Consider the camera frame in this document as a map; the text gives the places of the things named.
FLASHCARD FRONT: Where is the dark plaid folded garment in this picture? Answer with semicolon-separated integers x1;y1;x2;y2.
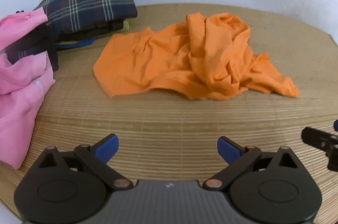
34;0;138;41

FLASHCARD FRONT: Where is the black garment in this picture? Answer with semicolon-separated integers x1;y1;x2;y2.
7;24;59;72

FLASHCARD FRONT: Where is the yellow-green folded garment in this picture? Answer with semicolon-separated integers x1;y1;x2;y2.
54;19;130;46

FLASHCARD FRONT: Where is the orange t-shirt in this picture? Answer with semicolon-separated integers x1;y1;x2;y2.
92;12;300;101

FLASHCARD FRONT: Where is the blue folded garment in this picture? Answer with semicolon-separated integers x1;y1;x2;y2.
55;38;95;50

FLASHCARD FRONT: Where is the pink garment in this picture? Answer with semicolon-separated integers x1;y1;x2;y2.
0;8;56;170

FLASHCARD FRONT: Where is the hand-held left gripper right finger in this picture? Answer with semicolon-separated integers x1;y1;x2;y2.
203;136;299;191

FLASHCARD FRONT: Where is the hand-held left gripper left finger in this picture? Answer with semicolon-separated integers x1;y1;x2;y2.
39;133;133;191

